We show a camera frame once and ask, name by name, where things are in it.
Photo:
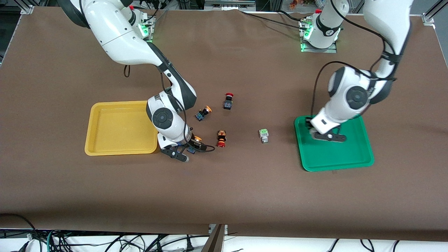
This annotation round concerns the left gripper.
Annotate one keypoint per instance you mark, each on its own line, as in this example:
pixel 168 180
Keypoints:
pixel 309 123

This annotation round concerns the grey metal table bracket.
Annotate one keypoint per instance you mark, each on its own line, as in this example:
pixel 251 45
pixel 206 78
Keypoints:
pixel 212 228

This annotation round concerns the yellow plastic tray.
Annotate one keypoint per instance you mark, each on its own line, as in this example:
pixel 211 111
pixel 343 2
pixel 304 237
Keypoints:
pixel 115 129

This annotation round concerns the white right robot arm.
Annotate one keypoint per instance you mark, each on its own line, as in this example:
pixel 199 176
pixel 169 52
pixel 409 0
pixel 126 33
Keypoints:
pixel 115 31

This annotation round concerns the green push button switch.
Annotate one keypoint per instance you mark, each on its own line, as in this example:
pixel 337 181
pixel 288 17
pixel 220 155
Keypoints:
pixel 263 134

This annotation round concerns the brown table mat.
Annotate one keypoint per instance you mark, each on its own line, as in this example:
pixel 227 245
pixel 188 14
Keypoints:
pixel 224 192

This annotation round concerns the green plastic tray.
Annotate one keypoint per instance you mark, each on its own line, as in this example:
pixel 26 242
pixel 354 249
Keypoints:
pixel 350 154

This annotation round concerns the dark table leg post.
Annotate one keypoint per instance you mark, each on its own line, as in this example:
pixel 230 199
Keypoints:
pixel 214 243

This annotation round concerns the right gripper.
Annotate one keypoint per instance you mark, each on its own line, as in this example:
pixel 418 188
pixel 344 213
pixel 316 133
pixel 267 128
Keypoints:
pixel 189 144

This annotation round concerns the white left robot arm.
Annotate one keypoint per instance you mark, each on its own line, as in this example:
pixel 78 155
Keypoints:
pixel 385 21

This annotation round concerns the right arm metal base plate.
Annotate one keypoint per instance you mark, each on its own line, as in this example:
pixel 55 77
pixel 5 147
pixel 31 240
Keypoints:
pixel 151 35

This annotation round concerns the aluminium frame corner profile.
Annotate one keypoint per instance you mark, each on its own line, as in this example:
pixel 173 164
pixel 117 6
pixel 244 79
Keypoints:
pixel 429 15
pixel 27 9

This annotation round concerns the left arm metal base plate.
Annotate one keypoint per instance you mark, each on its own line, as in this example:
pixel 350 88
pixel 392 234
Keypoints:
pixel 325 51

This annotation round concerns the black power plug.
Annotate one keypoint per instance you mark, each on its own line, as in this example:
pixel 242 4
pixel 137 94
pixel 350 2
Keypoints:
pixel 189 247

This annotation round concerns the yellow push button switch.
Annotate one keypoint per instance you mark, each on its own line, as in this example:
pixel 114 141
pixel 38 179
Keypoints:
pixel 200 115
pixel 197 139

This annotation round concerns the red push button switch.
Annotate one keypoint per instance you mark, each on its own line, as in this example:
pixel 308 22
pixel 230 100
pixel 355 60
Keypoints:
pixel 228 104
pixel 221 138

